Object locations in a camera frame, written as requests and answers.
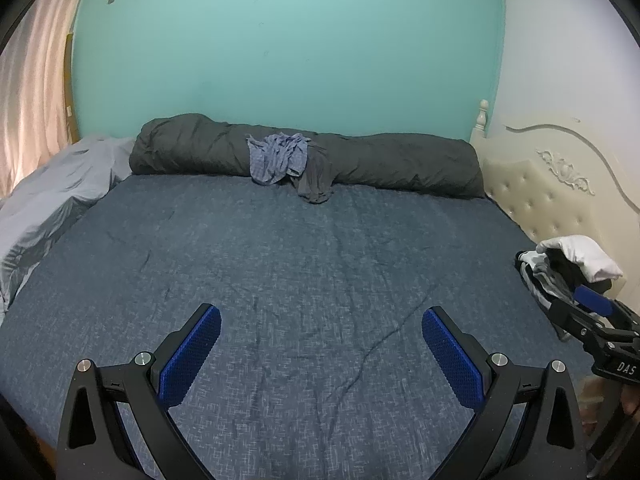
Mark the wooden window trim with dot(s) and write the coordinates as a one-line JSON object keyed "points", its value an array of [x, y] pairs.
{"points": [[70, 90]]}

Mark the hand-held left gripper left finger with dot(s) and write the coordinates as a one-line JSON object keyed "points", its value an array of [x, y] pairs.
{"points": [[192, 355]]}

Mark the black white striped garment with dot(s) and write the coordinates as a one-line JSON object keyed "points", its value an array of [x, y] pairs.
{"points": [[537, 280]]}

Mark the blue patterned bed sheet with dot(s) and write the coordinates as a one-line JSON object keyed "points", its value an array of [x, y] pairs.
{"points": [[300, 260]]}

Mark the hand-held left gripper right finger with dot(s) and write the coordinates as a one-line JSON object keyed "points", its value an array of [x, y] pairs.
{"points": [[452, 360]]}

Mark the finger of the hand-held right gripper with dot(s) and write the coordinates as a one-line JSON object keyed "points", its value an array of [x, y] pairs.
{"points": [[595, 301], [575, 320]]}

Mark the grey pants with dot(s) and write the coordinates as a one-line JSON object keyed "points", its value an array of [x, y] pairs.
{"points": [[312, 177]]}

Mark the cream bedpost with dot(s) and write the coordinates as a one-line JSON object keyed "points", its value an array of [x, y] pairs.
{"points": [[481, 120]]}

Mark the pink curtain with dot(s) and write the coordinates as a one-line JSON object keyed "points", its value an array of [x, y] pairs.
{"points": [[35, 85]]}

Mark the cream tufted headboard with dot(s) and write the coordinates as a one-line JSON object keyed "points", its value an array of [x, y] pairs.
{"points": [[550, 200]]}

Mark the dark grey rolled duvet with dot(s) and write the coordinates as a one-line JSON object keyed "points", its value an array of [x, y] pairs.
{"points": [[190, 150]]}

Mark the blue-grey crumpled garment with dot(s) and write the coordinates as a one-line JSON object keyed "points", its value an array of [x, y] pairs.
{"points": [[275, 157]]}

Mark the light grey bed cover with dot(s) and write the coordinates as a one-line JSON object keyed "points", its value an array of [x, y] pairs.
{"points": [[55, 185]]}

